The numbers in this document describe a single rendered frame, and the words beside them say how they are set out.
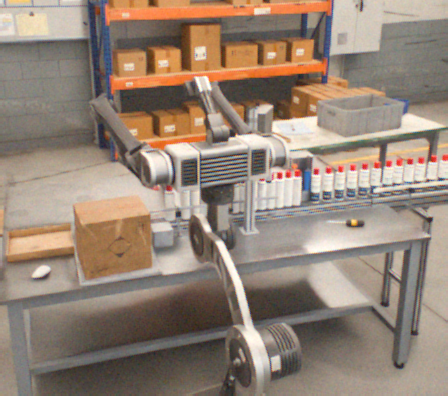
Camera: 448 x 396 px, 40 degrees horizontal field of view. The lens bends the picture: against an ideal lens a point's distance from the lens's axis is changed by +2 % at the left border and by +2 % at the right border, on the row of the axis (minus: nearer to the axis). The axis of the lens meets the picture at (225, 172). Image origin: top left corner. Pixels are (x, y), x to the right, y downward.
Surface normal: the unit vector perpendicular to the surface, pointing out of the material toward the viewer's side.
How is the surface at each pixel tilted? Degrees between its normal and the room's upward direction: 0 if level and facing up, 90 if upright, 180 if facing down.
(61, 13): 90
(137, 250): 90
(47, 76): 90
